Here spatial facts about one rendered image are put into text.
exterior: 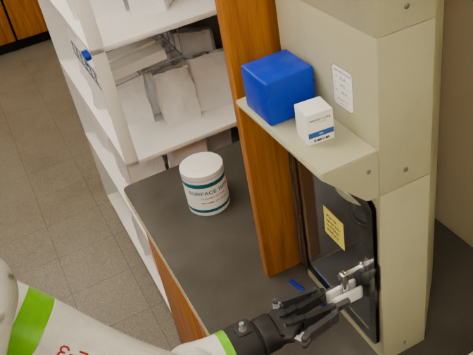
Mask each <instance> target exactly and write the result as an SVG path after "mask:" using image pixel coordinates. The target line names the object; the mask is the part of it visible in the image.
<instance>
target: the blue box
mask: <svg viewBox="0 0 473 355"><path fill-rule="evenodd" d="M241 71H242V76H243V78H242V79H243V81H244V89H245V93H246V101H247V105H248V107H249V108H251V109H252V110H253V111H254V112H255V113H257V114H258V115H259V116H260V117H261V118H262V119H263V120H264V121H265V122H266V123H268V124H269V125H270V126H273V125H276V124H279V123H282V122H284V121H286V120H289V119H291V118H294V117H295V110H294V104H297V103H300V102H302V101H306V100H309V99H312V98H315V85H314V77H313V67H312V66H311V65H309V64H308V63H306V62H305V61H303V60H302V59H300V58H299V57H297V56H295V55H294V54H292V53H291V52H290V51H288V50H286V49H284V50H281V51H278V52H276V53H273V54H270V55H268V56H265V57H262V58H259V59H257V60H254V61H251V62H249V63H246V64H243V65H242V66H241Z"/></svg>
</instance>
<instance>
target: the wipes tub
mask: <svg viewBox="0 0 473 355"><path fill-rule="evenodd" d="M179 171H180V175H181V179H182V183H183V186H184V191H185V194H186V197H187V201H188V205H189V208H190V210H191V211H192V212H193V213H195V214H197V215H200V216H211V215H215V214H217V213H219V212H221V211H223V210H224V209H226V208H227V206H228V205H229V202H230V197H229V190H228V186H227V180H226V175H225V169H224V166H223V162H222V158H221V157H220V156H219V155H218V154H215V153H213V152H200V153H196V154H192V155H190V156H188V157H186V158H185V159H184V160H183V161H182V162H181V163H180V165H179Z"/></svg>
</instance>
